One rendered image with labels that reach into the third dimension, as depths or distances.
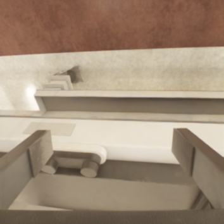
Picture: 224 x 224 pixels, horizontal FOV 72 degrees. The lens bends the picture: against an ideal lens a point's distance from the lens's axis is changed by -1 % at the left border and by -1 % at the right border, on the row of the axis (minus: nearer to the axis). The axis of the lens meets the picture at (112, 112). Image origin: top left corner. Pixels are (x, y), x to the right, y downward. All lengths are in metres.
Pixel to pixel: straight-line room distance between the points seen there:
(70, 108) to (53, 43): 0.48
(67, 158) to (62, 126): 0.07
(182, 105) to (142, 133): 0.54
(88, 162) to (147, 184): 0.10
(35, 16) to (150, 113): 0.88
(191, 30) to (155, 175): 0.90
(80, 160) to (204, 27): 0.98
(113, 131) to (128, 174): 0.08
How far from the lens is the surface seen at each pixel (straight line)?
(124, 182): 0.29
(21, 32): 1.25
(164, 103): 0.79
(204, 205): 0.34
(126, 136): 0.29
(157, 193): 0.32
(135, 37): 1.03
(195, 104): 0.83
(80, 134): 0.30
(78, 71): 1.12
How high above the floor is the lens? 1.01
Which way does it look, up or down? 51 degrees down
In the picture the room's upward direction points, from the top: 169 degrees counter-clockwise
